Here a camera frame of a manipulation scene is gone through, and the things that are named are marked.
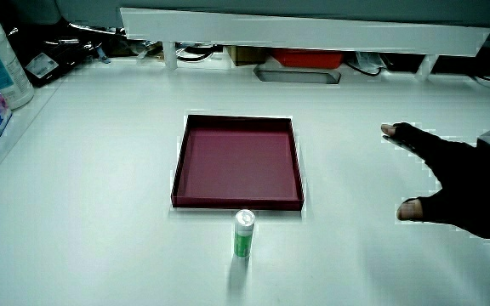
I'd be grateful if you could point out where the green white glue stick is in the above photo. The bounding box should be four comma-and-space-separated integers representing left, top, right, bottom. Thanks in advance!
232, 208, 257, 259

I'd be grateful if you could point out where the black plastic bag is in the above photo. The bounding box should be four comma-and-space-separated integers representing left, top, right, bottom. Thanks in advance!
9, 19, 112, 89

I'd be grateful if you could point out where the person's right hand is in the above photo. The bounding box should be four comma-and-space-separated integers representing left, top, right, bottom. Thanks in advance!
380, 119, 490, 246

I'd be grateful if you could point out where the brown cardboard box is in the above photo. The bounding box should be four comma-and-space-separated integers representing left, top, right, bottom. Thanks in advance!
230, 45, 270, 67

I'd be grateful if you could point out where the maroon square tray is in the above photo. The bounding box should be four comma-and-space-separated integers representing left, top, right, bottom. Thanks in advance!
170, 114, 305, 212

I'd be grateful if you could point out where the red box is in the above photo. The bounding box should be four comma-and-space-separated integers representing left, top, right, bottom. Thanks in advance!
271, 48, 345, 70

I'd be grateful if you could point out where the white monitor riser shelf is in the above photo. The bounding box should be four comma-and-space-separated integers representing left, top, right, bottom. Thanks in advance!
119, 7, 490, 82

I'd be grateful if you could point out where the black cable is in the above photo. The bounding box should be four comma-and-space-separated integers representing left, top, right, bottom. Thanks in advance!
175, 46, 214, 63
344, 59, 383, 78

